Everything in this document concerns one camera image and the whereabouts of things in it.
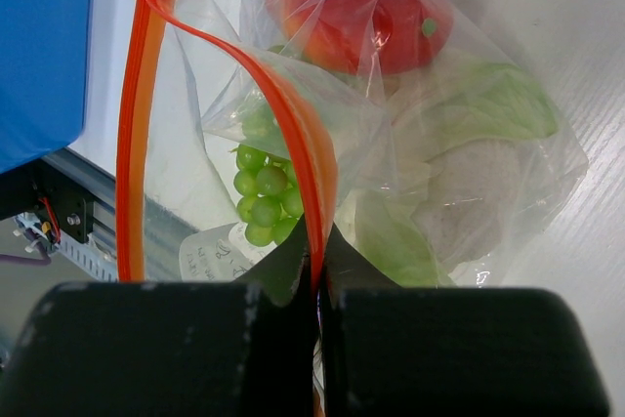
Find red orange toy mango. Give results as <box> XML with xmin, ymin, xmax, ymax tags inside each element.
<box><xmin>266</xmin><ymin>0</ymin><xmax>454</xmax><ymax>75</ymax></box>

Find slotted cable duct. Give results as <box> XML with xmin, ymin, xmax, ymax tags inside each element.
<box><xmin>58</xmin><ymin>236</ymin><xmax>118</xmax><ymax>282</ymax></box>

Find green toy grapes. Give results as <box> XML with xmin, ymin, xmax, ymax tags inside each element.
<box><xmin>229</xmin><ymin>43</ymin><xmax>307</xmax><ymax>248</ymax></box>

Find clear zip top bag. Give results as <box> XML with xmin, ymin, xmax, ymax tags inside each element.
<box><xmin>116</xmin><ymin>0</ymin><xmax>586</xmax><ymax>416</ymax></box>

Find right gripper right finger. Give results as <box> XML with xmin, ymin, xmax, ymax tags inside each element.
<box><xmin>320</xmin><ymin>230</ymin><xmax>610</xmax><ymax>416</ymax></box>

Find blue plastic tray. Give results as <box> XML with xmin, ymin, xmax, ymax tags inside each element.
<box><xmin>1</xmin><ymin>0</ymin><xmax>91</xmax><ymax>172</ymax></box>

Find white green toy cabbage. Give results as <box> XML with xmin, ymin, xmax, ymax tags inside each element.
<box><xmin>335</xmin><ymin>56</ymin><xmax>561</xmax><ymax>286</ymax></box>

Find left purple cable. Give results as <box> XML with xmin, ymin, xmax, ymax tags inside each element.
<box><xmin>0</xmin><ymin>251</ymin><xmax>53</xmax><ymax>268</ymax></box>

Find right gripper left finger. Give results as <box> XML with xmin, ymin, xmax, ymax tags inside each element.
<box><xmin>1</xmin><ymin>223</ymin><xmax>315</xmax><ymax>416</ymax></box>

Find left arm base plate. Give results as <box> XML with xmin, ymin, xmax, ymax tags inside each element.
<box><xmin>1</xmin><ymin>159</ymin><xmax>95</xmax><ymax>243</ymax></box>

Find aluminium mounting rail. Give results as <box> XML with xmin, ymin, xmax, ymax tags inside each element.
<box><xmin>41</xmin><ymin>147</ymin><xmax>206</xmax><ymax>282</ymax></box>

